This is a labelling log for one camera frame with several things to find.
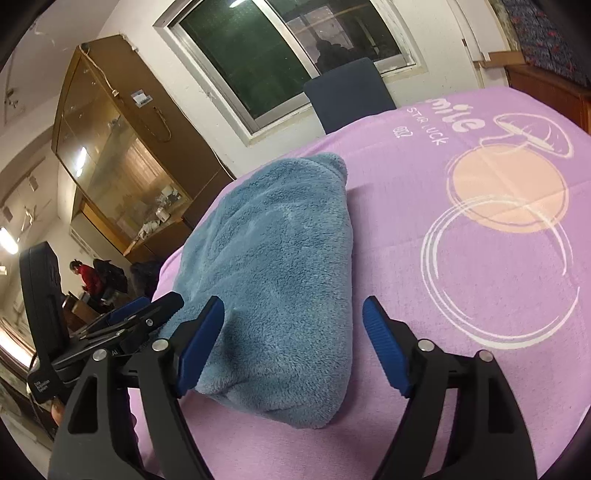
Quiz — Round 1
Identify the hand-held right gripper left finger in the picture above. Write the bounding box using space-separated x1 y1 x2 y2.
48 295 225 480

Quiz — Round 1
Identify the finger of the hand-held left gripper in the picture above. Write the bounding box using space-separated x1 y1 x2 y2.
53 292 184 374
81 298 151 339

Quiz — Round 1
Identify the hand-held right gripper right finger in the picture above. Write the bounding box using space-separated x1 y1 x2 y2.
362 296 539 480

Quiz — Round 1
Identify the blue fleece garment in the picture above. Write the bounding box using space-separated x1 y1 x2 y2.
157 152 354 430

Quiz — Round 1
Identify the purple printed blanket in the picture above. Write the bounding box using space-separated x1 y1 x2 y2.
129 85 591 480

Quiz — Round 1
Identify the wooden glass display cabinet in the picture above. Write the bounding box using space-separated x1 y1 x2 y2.
52 36 236 259

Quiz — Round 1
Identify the dark blue chair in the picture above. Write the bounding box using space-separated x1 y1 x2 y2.
303 58 397 134

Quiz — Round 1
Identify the white framed window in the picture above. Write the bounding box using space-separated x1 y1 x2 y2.
154 0 423 137

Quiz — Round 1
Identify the brown wooden furniture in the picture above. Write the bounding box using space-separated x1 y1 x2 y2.
505 65 591 130

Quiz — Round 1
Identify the cardboard box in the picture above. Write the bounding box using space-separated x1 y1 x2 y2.
478 50 525 68

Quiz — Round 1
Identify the dark patterned cloth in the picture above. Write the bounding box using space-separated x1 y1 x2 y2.
501 0 591 88

